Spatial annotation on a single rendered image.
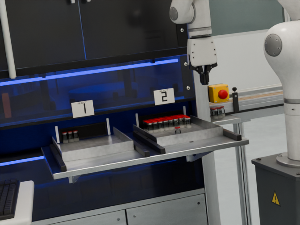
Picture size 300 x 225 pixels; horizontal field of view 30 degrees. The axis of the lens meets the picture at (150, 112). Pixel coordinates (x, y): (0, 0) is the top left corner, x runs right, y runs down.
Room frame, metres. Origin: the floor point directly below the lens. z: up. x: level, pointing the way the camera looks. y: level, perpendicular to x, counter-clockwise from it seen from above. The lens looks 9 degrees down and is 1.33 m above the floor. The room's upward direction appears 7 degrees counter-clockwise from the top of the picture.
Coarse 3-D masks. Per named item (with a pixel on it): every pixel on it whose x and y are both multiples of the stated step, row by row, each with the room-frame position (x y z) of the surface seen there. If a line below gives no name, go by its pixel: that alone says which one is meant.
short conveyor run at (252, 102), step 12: (276, 84) 2.63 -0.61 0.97; (240, 96) 2.62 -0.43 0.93; (252, 96) 2.60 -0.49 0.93; (264, 96) 2.55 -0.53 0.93; (276, 96) 2.53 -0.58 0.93; (228, 108) 2.47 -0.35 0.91; (240, 108) 2.49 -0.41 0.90; (252, 108) 2.50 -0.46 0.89; (264, 108) 2.52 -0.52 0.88; (276, 108) 2.53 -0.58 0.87
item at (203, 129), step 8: (192, 120) 2.35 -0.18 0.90; (200, 120) 2.26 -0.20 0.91; (136, 128) 2.26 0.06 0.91; (184, 128) 2.27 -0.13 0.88; (192, 128) 2.25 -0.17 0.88; (200, 128) 2.23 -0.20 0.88; (208, 128) 2.18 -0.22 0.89; (216, 128) 2.04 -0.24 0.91; (152, 136) 2.03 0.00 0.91; (160, 136) 2.16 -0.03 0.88; (168, 136) 1.99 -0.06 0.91; (176, 136) 2.00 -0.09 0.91; (184, 136) 2.01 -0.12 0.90; (192, 136) 2.02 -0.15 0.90; (200, 136) 2.03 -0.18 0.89; (208, 136) 2.03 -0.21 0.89; (216, 136) 2.04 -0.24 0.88; (160, 144) 1.98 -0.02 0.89; (168, 144) 1.99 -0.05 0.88
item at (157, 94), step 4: (172, 88) 2.30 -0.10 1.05; (156, 92) 2.28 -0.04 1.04; (160, 92) 2.28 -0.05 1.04; (168, 92) 2.29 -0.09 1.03; (172, 92) 2.30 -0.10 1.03; (156, 96) 2.28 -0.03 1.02; (160, 96) 2.28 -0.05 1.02; (168, 96) 2.29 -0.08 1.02; (172, 96) 2.29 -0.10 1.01; (156, 100) 2.28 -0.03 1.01; (160, 100) 2.28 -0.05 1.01; (168, 100) 2.29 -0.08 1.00; (172, 100) 2.29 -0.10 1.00; (156, 104) 2.28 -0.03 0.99
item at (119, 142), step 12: (120, 132) 2.17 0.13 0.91; (60, 144) 2.23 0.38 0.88; (72, 144) 2.20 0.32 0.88; (84, 144) 2.17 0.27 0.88; (96, 144) 2.15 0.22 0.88; (108, 144) 2.12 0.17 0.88; (120, 144) 1.97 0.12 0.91; (132, 144) 1.98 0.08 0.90; (72, 156) 1.93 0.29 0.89; (84, 156) 1.94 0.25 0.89; (96, 156) 1.95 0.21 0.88
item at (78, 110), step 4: (88, 100) 2.21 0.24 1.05; (72, 104) 2.19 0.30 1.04; (76, 104) 2.19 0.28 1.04; (80, 104) 2.20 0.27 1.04; (88, 104) 2.21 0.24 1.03; (92, 104) 2.21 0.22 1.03; (72, 108) 2.19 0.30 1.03; (76, 108) 2.19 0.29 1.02; (80, 108) 2.20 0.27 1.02; (88, 108) 2.21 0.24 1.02; (92, 108) 2.21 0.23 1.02; (76, 112) 2.19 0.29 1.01; (80, 112) 2.20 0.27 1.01; (84, 112) 2.20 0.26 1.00; (88, 112) 2.21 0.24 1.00; (92, 112) 2.21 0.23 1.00; (76, 116) 2.19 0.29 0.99; (80, 116) 2.20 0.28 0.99
